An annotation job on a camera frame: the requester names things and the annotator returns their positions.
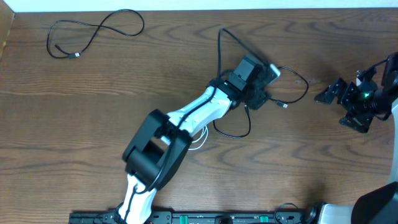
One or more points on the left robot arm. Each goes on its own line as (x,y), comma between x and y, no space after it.
(157,149)

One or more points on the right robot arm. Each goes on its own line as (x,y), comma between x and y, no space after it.
(380,204)

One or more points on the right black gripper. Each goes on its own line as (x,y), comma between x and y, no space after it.
(359,123)

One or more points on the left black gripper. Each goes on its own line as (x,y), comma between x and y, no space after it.
(258,98)

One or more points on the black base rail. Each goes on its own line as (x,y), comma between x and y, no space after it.
(164,217)

